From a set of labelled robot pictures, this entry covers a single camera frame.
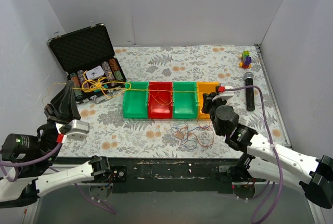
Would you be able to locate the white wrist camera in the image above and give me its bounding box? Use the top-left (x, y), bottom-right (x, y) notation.
top-left (56, 119), bottom-right (90, 141)
top-left (212, 83), bottom-right (235, 102)

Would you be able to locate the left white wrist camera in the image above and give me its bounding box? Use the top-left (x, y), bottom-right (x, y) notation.
top-left (56, 119), bottom-right (90, 141)

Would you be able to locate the black microphone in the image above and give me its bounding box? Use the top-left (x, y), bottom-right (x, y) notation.
top-left (244, 72), bottom-right (255, 111)

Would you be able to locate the right green bin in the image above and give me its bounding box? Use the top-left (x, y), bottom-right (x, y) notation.
top-left (173, 82), bottom-right (198, 119)

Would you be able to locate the yellow wire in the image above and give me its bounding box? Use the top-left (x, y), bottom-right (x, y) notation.
top-left (41, 77), bottom-right (219, 107)

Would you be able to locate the orange wire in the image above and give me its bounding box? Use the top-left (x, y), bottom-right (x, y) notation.
top-left (171, 118), bottom-right (216, 149)

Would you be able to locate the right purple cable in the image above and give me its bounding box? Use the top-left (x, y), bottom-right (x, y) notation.
top-left (217, 84), bottom-right (284, 224)

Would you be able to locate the green bin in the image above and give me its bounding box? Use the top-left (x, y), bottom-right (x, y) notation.
top-left (173, 82), bottom-right (198, 119)
top-left (123, 82), bottom-right (149, 119)

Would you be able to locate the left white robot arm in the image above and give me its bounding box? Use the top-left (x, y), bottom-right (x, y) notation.
top-left (1, 80), bottom-right (111, 208)

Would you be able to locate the aluminium frame rail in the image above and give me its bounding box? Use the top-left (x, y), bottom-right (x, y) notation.
top-left (254, 44), bottom-right (326, 223)

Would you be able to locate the red bin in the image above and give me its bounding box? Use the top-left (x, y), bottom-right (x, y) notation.
top-left (148, 82), bottom-right (173, 119)

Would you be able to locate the black poker chip case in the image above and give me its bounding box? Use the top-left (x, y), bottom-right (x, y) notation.
top-left (47, 23), bottom-right (126, 104)

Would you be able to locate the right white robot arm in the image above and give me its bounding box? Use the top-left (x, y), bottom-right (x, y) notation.
top-left (202, 92), bottom-right (332, 209)

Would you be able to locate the orange bin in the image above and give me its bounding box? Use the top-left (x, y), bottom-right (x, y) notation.
top-left (197, 82), bottom-right (219, 119)

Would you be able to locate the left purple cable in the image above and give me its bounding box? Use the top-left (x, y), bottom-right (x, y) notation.
top-left (0, 140), bottom-right (118, 214)

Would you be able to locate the left green bin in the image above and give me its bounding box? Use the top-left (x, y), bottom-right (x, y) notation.
top-left (123, 82), bottom-right (149, 119)

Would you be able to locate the purple cable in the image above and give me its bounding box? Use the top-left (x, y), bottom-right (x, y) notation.
top-left (217, 84), bottom-right (284, 224)
top-left (0, 140), bottom-right (118, 214)

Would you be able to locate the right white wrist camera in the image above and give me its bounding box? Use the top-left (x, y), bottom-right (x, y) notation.
top-left (212, 83), bottom-right (235, 102)

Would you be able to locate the colourful toy block figure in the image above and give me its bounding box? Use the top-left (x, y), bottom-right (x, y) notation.
top-left (239, 51), bottom-right (252, 69)

